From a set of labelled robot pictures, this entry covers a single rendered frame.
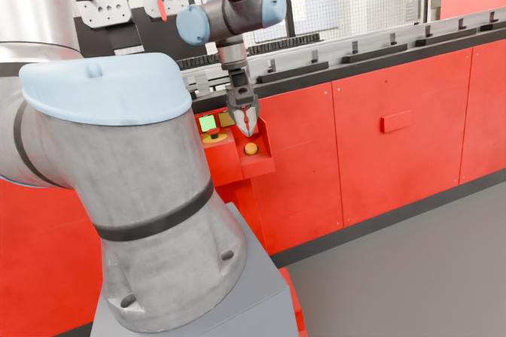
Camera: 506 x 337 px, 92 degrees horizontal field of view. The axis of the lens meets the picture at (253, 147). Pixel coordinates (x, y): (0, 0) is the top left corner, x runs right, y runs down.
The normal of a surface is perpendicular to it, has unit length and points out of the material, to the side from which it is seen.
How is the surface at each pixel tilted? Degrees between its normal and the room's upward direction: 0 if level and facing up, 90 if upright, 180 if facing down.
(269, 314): 90
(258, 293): 0
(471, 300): 0
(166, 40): 90
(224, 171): 90
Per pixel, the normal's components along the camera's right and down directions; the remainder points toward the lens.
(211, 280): 0.57, -0.15
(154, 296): -0.01, 0.04
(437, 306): -0.19, -0.92
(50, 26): 0.87, -0.01
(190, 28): -0.40, 0.45
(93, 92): 0.29, 0.23
